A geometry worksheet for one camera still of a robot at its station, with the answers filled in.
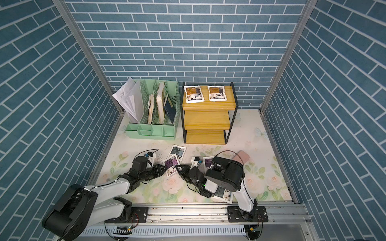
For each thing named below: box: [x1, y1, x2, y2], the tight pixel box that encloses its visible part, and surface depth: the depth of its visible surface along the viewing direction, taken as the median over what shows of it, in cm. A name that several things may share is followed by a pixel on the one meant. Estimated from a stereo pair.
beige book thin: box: [147, 93, 155, 125], surface depth 101 cm
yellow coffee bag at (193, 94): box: [183, 85, 205, 104], surface depth 80 cm
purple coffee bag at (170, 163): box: [162, 153, 180, 177], surface depth 91 cm
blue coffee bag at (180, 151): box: [167, 144, 187, 164], surface depth 98 cm
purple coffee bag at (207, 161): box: [202, 155, 215, 174], surface depth 93 cm
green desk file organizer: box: [125, 79, 181, 141], surface depth 104 cm
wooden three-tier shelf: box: [179, 81, 239, 145], surface depth 92 cm
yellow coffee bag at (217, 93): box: [207, 85, 228, 102], surface depth 82 cm
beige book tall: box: [155, 81, 165, 125], surface depth 98 cm
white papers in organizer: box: [112, 77, 145, 124], surface depth 95 cm
